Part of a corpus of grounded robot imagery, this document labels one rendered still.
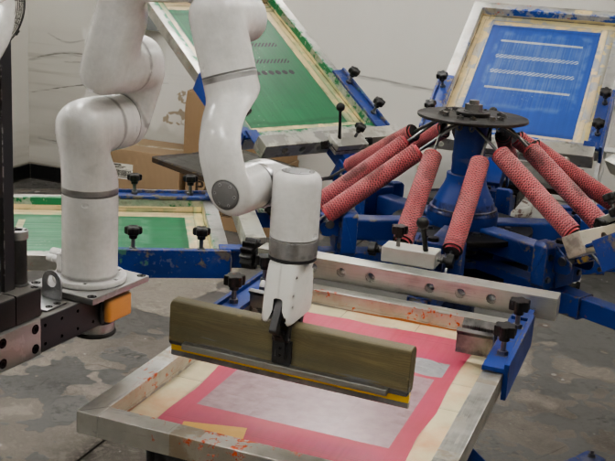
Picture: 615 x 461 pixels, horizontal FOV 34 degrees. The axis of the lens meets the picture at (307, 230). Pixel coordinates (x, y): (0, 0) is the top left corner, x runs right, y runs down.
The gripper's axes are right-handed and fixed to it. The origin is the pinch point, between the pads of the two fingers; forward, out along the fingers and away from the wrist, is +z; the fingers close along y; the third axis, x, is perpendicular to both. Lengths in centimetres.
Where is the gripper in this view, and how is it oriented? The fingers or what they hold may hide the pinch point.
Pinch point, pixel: (286, 348)
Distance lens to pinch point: 160.1
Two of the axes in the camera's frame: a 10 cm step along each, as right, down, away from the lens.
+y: -3.6, 2.3, -9.1
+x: 9.3, 1.6, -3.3
